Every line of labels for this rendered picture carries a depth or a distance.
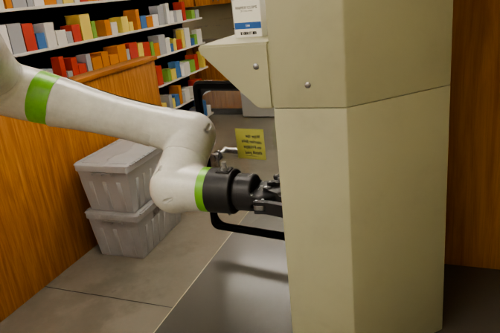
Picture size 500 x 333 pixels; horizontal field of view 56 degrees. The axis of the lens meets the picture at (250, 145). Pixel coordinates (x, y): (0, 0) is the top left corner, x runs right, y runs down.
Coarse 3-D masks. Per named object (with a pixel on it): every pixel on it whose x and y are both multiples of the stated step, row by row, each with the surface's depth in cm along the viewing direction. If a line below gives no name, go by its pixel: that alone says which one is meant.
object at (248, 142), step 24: (216, 96) 113; (240, 96) 109; (216, 120) 115; (240, 120) 112; (264, 120) 109; (216, 144) 117; (240, 144) 114; (264, 144) 111; (240, 168) 116; (264, 168) 113; (240, 216) 121; (264, 216) 118
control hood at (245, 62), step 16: (208, 48) 72; (224, 48) 72; (240, 48) 71; (256, 48) 70; (224, 64) 72; (240, 64) 71; (256, 64) 70; (240, 80) 72; (256, 80) 71; (256, 96) 72; (272, 96) 72
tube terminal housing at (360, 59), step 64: (320, 0) 64; (384, 0) 66; (448, 0) 71; (320, 64) 67; (384, 64) 69; (448, 64) 74; (320, 128) 70; (384, 128) 72; (448, 128) 77; (320, 192) 74; (384, 192) 75; (320, 256) 78; (384, 256) 79; (320, 320) 82; (384, 320) 82
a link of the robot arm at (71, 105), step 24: (72, 96) 101; (96, 96) 103; (120, 96) 107; (48, 120) 102; (72, 120) 102; (96, 120) 102; (120, 120) 102; (144, 120) 102; (168, 120) 102; (192, 120) 102; (144, 144) 105; (168, 144) 102; (192, 144) 100
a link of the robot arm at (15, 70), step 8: (0, 40) 90; (0, 48) 89; (8, 48) 95; (0, 56) 89; (8, 56) 93; (0, 64) 90; (8, 64) 94; (16, 64) 99; (0, 72) 92; (8, 72) 95; (16, 72) 98; (0, 80) 94; (8, 80) 96; (16, 80) 99; (0, 88) 96; (8, 88) 98
